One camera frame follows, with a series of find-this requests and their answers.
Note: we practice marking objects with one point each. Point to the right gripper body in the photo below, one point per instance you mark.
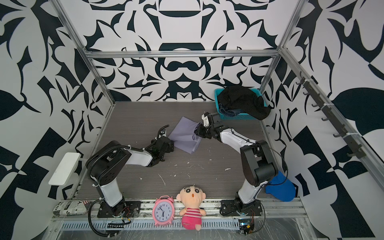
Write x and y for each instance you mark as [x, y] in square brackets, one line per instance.
[205, 131]

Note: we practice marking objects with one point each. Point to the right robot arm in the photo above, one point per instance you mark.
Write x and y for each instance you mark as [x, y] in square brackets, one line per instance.
[258, 163]

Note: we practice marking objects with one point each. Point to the folded newspaper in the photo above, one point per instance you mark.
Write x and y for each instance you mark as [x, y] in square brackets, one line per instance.
[71, 208]

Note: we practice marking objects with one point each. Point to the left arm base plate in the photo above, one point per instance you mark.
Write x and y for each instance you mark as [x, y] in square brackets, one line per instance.
[127, 209]

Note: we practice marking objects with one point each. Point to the teal plastic basket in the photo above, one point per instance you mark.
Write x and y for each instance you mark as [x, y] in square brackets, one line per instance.
[240, 116]

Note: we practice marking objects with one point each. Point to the small circuit board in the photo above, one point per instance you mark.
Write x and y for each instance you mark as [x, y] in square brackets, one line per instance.
[246, 226]

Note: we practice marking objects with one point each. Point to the denim garment in basket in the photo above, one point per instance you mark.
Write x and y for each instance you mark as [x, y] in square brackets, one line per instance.
[228, 112]

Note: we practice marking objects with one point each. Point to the pink alarm clock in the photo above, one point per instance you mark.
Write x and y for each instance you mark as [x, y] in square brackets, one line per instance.
[164, 211]

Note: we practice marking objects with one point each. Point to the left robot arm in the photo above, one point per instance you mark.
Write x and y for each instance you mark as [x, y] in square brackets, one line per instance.
[105, 165]

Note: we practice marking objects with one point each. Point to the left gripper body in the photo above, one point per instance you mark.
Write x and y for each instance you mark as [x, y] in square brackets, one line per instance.
[171, 147]

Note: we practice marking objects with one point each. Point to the plush doll pink shirt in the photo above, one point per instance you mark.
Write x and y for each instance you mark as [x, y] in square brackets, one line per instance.
[192, 197]

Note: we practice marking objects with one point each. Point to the blue cloth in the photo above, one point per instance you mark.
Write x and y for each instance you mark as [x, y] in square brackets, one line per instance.
[281, 188]

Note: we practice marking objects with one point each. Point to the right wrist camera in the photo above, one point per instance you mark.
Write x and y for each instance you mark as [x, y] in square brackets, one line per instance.
[205, 119]

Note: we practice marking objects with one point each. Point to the black garment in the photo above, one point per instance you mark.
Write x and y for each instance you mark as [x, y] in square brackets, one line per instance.
[248, 100]

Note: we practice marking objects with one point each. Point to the grey wall hook rail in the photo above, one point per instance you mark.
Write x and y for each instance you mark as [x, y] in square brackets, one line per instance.
[333, 116]

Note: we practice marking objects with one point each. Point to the lavender skirt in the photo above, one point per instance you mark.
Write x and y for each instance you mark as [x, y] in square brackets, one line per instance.
[184, 136]

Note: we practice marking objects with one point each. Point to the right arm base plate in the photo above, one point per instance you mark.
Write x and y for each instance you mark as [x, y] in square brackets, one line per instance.
[237, 208]

